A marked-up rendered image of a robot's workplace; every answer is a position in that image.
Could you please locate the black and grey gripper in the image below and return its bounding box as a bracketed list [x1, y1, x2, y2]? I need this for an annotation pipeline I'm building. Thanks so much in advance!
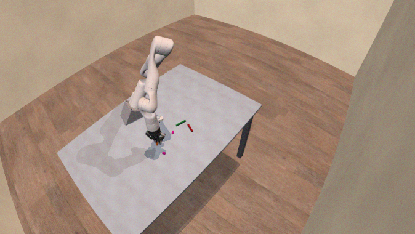
[145, 127, 166, 144]

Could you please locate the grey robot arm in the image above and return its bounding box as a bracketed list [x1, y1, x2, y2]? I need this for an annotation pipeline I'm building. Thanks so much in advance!
[129, 36, 174, 132]

